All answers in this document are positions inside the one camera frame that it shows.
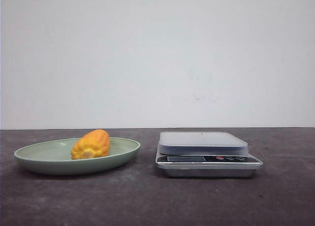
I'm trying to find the silver digital kitchen scale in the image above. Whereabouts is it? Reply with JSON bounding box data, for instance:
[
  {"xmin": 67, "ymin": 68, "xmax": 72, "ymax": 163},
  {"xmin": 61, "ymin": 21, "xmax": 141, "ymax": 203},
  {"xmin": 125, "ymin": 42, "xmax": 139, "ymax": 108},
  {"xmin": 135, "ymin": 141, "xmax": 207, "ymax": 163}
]
[{"xmin": 156, "ymin": 131, "xmax": 263, "ymax": 178}]

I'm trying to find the yellow corn cob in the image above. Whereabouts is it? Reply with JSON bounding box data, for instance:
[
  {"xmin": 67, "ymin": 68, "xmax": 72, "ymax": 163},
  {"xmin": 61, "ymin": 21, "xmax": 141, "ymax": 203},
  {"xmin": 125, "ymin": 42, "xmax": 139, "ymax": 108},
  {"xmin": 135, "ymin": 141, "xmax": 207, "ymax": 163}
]
[{"xmin": 71, "ymin": 129, "xmax": 110, "ymax": 160}]

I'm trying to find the light green plate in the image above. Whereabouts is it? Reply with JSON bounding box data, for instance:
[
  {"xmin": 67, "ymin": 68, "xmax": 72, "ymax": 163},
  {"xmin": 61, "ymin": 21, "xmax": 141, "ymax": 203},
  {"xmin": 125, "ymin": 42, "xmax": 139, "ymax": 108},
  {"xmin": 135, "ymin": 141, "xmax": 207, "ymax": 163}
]
[{"xmin": 14, "ymin": 137, "xmax": 140, "ymax": 175}]

